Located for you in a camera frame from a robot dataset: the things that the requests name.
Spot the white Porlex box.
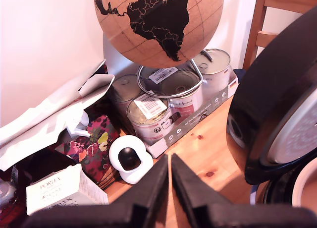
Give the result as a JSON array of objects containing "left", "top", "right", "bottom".
[{"left": 26, "top": 163, "right": 109, "bottom": 216}]

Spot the white tissue paper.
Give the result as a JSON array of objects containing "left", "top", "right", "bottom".
[{"left": 64, "top": 108, "right": 91, "bottom": 138}]

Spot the white round security camera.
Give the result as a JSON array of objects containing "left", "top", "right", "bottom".
[{"left": 108, "top": 135, "right": 154, "bottom": 185}]

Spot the tin can with red label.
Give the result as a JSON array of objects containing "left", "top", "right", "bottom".
[{"left": 160, "top": 69, "right": 204, "bottom": 121}]

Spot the metal wire globe stand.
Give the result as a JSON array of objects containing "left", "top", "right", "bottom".
[{"left": 136, "top": 49, "right": 214, "bottom": 99}]

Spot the grey cardboard can tray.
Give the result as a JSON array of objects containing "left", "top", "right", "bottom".
[{"left": 145, "top": 69, "right": 240, "bottom": 160}]

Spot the red glass bowl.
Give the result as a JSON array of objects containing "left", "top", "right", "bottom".
[{"left": 0, "top": 167, "right": 30, "bottom": 228}]

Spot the wooden chair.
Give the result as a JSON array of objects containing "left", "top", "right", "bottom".
[{"left": 242, "top": 0, "right": 317, "bottom": 71}]

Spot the tin can with barcode label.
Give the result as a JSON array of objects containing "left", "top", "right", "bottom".
[{"left": 126, "top": 93, "right": 173, "bottom": 146}]

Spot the cork globe with black continents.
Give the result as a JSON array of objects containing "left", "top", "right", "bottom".
[{"left": 93, "top": 0, "right": 224, "bottom": 69}]

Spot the white paper bag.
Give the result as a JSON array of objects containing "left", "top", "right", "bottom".
[{"left": 0, "top": 59, "right": 116, "bottom": 172}]

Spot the cream inner pot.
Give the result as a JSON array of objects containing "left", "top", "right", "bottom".
[{"left": 292, "top": 160, "right": 317, "bottom": 210}]

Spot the black rice cooker lid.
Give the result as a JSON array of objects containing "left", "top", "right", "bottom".
[{"left": 226, "top": 5, "right": 317, "bottom": 185}]

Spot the dark floral gift bag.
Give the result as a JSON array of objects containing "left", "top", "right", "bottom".
[{"left": 54, "top": 114, "right": 122, "bottom": 190}]

